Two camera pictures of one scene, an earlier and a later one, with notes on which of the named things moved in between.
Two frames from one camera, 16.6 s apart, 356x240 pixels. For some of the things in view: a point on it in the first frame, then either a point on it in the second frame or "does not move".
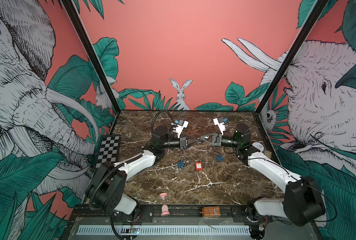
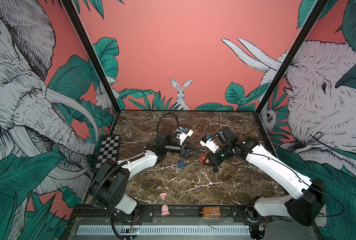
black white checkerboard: (108, 150) does not move
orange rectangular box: (211, 211) does not move
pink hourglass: (165, 212) does not move
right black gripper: (217, 140) to (213, 160)
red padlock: (198, 166) to (202, 159)
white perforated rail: (162, 230) does not move
